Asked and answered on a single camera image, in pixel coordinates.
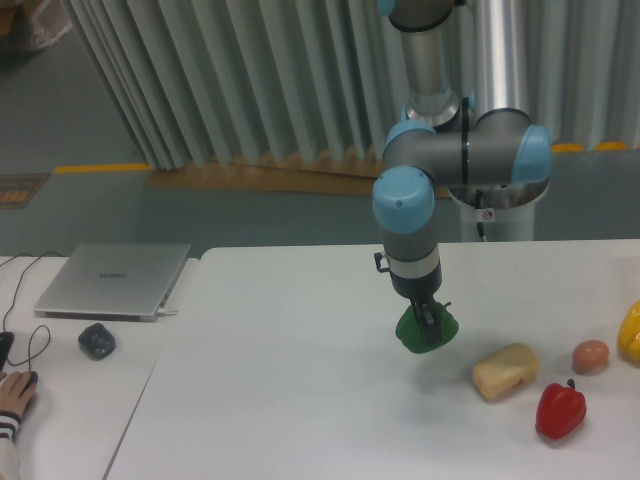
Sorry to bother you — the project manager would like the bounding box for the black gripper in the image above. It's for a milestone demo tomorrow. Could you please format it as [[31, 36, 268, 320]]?
[[390, 269, 442, 346]]

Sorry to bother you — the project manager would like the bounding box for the green bell pepper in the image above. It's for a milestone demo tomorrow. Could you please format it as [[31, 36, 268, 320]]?
[[395, 302, 459, 354]]

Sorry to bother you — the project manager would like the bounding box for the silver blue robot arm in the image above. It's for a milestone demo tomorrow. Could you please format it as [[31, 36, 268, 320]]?
[[372, 1, 551, 354]]

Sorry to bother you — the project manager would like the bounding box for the striped sleeve forearm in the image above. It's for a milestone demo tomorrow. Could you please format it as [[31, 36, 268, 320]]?
[[0, 411, 21, 480]]

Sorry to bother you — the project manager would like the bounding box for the red bell pepper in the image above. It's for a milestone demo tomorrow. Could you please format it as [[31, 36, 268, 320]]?
[[535, 378, 587, 440]]

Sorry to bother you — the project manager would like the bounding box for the yellow bell pepper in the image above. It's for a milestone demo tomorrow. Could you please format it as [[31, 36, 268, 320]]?
[[617, 300, 640, 364]]

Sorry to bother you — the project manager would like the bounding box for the person's hand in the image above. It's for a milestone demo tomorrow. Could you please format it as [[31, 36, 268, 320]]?
[[1, 371, 38, 420]]

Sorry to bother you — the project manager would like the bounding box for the yellow bread loaf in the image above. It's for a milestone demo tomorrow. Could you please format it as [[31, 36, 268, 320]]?
[[472, 343, 539, 401]]

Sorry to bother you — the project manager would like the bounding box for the brown egg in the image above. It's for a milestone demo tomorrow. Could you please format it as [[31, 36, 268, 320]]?
[[572, 339, 610, 375]]

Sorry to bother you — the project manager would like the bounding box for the brown cardboard sheet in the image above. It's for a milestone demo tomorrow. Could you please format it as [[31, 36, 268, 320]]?
[[146, 147, 383, 196]]

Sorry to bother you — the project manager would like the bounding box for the silver closed laptop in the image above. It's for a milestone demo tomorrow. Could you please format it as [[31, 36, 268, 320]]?
[[34, 243, 190, 321]]

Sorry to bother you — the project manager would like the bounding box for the dark grey earbuds case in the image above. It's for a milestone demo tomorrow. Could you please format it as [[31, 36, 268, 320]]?
[[78, 323, 117, 361]]

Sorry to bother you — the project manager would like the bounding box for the pale green curtain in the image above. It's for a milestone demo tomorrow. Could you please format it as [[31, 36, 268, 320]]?
[[65, 1, 639, 169]]

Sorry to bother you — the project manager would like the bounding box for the black device at edge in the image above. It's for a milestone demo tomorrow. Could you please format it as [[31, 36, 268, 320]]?
[[0, 332, 15, 371]]

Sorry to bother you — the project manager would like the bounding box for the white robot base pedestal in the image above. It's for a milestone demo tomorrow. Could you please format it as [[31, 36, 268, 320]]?
[[449, 183, 548, 242]]

